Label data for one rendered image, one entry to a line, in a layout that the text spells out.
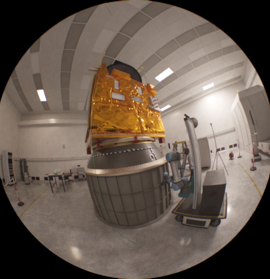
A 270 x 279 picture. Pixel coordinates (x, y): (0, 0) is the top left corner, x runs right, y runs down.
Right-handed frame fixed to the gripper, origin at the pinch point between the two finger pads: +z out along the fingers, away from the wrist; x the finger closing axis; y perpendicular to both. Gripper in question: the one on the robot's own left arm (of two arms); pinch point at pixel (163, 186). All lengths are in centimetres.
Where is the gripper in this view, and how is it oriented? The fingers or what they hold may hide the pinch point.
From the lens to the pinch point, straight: 160.0
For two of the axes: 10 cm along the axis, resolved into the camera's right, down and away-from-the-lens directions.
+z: 0.5, 9.7, 2.4
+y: -5.5, -1.7, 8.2
